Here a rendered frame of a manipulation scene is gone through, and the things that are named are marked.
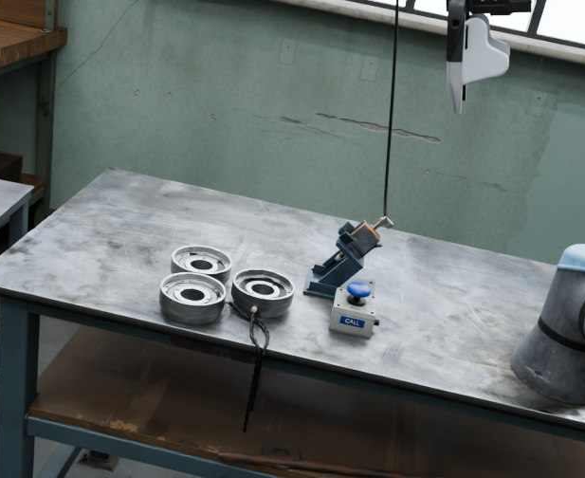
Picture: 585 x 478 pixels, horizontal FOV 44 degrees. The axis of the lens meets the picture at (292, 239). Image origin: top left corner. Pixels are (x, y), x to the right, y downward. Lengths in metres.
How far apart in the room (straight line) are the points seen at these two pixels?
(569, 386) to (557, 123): 1.72
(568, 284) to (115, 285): 0.72
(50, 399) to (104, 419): 0.11
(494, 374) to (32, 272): 0.77
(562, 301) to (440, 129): 1.67
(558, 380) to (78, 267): 0.80
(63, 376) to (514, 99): 1.91
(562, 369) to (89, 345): 0.90
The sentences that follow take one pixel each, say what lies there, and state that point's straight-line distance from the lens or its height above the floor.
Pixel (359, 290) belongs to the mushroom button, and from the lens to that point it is 1.20.
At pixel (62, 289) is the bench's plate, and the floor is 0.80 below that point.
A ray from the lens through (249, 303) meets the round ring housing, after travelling 1.19.
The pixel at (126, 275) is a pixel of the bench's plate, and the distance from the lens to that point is 1.29.
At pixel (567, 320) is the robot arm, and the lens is 1.19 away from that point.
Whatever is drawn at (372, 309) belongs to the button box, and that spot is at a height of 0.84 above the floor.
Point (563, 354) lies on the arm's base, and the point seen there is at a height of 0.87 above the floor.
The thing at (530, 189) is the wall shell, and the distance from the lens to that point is 2.89.
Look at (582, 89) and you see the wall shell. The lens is 2.82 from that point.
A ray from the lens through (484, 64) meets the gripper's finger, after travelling 0.76.
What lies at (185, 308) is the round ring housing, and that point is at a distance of 1.14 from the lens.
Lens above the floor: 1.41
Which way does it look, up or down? 24 degrees down
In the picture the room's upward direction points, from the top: 11 degrees clockwise
